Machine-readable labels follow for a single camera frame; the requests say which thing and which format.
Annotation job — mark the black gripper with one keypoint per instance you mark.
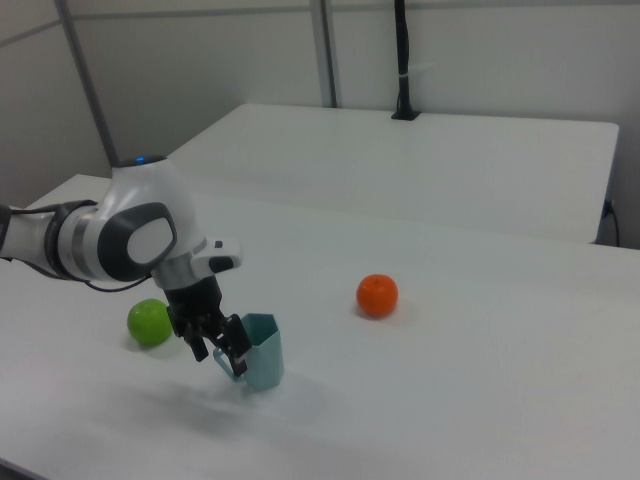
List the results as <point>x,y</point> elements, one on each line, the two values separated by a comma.
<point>195,305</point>

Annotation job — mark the light blue hexagonal mug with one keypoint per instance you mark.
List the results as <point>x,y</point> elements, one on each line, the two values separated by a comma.
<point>265,355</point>

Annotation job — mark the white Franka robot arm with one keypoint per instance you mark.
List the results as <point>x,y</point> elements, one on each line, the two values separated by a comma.
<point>145,220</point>

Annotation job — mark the green apple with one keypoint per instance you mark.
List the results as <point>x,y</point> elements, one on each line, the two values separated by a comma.
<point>147,322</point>

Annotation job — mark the orange fruit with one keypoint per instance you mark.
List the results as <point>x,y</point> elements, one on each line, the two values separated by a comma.
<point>377,295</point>

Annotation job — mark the white rear table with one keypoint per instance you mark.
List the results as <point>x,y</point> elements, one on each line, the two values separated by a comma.
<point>400,170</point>

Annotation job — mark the black pole with base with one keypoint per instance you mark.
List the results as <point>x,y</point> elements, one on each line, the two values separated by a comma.
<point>403,55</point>

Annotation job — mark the grey slanted partition post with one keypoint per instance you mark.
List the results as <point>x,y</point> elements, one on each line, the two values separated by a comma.
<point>90,85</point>

